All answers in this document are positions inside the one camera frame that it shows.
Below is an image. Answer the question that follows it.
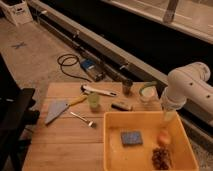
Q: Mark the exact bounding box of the blue sponge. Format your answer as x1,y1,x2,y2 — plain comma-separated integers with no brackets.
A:
121,131,143,145

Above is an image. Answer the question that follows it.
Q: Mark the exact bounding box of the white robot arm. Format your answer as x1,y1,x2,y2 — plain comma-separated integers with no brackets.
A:
160,62,213,129

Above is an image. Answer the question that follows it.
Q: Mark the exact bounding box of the yellow plastic tray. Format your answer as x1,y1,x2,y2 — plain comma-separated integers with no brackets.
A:
103,111,199,171

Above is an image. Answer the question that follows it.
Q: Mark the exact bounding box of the orange fruit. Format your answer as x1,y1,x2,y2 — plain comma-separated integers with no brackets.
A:
157,130,171,146

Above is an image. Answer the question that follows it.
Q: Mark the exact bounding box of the clear glass with green rim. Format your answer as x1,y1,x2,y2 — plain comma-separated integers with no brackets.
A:
139,81,157,105

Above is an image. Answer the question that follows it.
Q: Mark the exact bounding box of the brown grape bunch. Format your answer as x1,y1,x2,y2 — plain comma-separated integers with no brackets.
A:
152,147,171,170

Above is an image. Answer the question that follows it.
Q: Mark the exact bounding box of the small dark brush block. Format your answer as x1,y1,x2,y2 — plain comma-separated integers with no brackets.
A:
111,102,132,111

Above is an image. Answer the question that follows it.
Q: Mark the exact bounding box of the dark small cup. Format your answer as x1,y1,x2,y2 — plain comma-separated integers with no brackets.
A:
122,79,133,95

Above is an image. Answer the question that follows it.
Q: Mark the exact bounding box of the green plastic cup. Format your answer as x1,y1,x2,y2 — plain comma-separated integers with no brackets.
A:
87,92,100,111

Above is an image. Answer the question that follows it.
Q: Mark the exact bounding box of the metal fork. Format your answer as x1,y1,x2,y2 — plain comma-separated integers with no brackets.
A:
70,112,96,128

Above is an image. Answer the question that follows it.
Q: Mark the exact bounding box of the blue power box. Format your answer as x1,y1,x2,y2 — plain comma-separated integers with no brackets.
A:
80,59,105,82

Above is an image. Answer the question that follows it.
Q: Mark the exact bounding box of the black chair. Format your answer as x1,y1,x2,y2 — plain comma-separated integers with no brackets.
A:
0,53,40,171

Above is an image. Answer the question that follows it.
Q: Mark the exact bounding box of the white storage box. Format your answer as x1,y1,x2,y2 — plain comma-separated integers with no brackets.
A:
0,0,33,26

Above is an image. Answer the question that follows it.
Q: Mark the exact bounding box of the yellow handled scraper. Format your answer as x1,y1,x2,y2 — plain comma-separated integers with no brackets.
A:
45,95,87,125

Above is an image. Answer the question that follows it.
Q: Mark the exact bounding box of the black cable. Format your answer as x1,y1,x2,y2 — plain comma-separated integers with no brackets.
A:
56,53,93,83

